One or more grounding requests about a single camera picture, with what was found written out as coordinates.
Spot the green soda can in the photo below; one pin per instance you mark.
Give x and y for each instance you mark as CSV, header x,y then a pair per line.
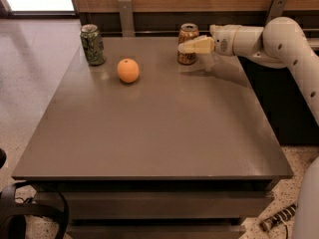
x,y
92,44

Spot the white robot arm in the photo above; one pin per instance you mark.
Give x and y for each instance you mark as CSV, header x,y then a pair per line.
x,y
281,43

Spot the black chair base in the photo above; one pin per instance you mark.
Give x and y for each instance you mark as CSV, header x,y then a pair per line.
x,y
13,213

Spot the orange soda can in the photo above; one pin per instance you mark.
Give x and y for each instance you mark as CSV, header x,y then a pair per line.
x,y
188,31

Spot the grey drawer cabinet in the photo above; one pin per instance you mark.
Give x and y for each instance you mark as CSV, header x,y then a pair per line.
x,y
184,152

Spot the metal bracket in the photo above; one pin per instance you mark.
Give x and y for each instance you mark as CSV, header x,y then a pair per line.
x,y
275,10
127,18

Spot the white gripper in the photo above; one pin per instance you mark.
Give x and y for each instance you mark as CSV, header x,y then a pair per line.
x,y
223,41

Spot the white power strip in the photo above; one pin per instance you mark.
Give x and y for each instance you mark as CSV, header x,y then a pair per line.
x,y
281,217

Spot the left metal bracket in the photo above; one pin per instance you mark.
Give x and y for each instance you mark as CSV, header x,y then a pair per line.
x,y
127,18

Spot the right metal bracket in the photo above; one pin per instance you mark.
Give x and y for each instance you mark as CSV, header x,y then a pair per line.
x,y
275,10

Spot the orange fruit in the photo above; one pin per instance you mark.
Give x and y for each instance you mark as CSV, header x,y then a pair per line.
x,y
128,70

